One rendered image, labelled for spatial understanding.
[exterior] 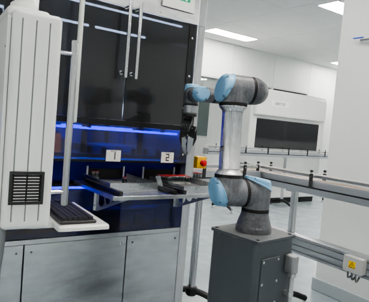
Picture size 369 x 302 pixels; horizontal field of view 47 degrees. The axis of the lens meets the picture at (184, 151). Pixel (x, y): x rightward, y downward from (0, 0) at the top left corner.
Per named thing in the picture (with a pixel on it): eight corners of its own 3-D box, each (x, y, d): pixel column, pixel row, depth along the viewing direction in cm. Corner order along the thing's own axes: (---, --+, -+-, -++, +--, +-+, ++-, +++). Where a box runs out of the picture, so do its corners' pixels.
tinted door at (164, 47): (122, 120, 227) (130, 9, 224) (187, 126, 252) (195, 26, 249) (122, 120, 227) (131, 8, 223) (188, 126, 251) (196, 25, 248)
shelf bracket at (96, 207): (92, 210, 221) (94, 186, 220) (98, 210, 222) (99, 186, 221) (122, 226, 193) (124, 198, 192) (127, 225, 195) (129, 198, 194)
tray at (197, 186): (149, 182, 235) (149, 176, 235) (187, 182, 249) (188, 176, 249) (183, 193, 207) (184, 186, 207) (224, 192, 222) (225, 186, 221)
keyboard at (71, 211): (35, 203, 190) (36, 198, 190) (66, 202, 198) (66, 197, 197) (60, 225, 156) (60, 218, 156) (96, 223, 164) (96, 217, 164)
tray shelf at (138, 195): (72, 183, 221) (73, 180, 221) (182, 182, 262) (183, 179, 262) (113, 201, 182) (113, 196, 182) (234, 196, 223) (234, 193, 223)
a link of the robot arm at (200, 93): (217, 87, 208) (208, 88, 218) (196, 84, 204) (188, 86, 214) (216, 103, 208) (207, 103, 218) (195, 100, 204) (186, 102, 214)
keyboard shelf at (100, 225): (12, 208, 188) (12, 202, 187) (74, 207, 202) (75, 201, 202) (35, 235, 149) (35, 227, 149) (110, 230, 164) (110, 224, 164)
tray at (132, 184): (82, 179, 224) (83, 173, 224) (126, 179, 239) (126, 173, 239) (110, 190, 197) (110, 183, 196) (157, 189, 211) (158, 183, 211)
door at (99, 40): (32, 112, 200) (40, -15, 197) (121, 120, 227) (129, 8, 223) (32, 112, 199) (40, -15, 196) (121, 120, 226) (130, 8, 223)
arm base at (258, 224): (278, 233, 179) (281, 210, 179) (256, 236, 169) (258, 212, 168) (250, 225, 190) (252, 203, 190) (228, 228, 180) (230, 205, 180)
